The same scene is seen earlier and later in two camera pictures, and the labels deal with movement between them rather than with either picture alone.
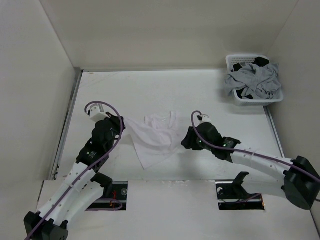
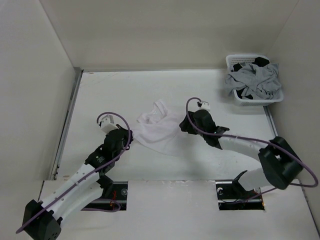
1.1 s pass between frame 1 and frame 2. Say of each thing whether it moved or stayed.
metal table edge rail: stayed
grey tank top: stayed
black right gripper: moved
